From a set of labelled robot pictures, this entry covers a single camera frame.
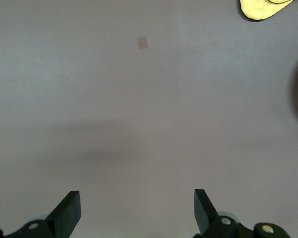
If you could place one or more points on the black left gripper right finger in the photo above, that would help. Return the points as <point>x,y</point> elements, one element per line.
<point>206,218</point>

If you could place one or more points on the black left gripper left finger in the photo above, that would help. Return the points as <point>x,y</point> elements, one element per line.
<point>62,218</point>

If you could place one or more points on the brown tape patch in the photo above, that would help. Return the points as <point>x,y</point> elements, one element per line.
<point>142,43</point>

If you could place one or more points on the yellow quilted oven mitt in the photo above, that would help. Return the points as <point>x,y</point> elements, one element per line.
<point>255,10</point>

